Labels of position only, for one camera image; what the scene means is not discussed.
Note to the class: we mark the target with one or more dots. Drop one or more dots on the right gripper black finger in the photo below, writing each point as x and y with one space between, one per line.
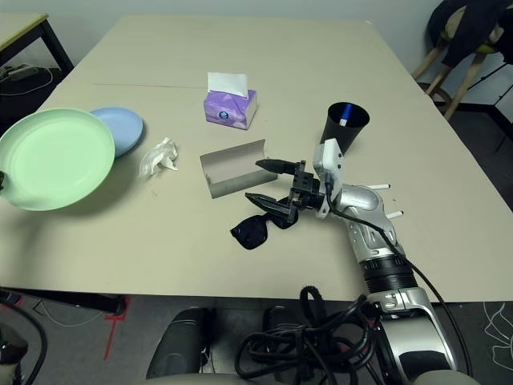
276 210
278 166

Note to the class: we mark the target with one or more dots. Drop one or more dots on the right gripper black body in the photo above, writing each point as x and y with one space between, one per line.
306 188

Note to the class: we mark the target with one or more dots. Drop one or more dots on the black sunglasses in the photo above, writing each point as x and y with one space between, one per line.
250 236

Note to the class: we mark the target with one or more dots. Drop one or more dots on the grey glasses case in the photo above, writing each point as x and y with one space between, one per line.
232 168

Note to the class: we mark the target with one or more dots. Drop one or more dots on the white marker with blue cap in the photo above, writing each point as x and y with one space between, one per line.
380 187
348 109
396 214

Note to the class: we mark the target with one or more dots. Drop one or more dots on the white tissue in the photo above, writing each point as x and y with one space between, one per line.
156 158

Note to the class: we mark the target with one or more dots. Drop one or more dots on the green plastic plate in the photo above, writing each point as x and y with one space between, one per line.
56 160

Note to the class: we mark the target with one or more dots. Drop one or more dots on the black plastic cup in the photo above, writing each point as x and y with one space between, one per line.
348 132

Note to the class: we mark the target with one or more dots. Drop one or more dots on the purple tissue pack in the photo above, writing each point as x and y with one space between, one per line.
224 110

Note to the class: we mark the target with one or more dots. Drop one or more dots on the light blue plastic plate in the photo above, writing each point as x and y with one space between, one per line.
128 128

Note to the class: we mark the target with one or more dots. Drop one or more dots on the dark grey robot left leg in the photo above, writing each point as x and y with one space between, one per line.
180 341

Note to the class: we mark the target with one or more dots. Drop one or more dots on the wooden stool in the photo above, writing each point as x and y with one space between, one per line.
463 88

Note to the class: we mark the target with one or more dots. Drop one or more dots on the yellow-green stool cushion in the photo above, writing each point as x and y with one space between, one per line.
487 48

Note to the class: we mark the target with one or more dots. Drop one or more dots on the grey power adapter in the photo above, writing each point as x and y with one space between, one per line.
22 72

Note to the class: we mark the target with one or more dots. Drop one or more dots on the beige side table black legs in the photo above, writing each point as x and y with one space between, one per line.
24 26

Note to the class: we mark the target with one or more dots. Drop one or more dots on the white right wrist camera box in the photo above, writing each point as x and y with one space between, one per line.
328 158

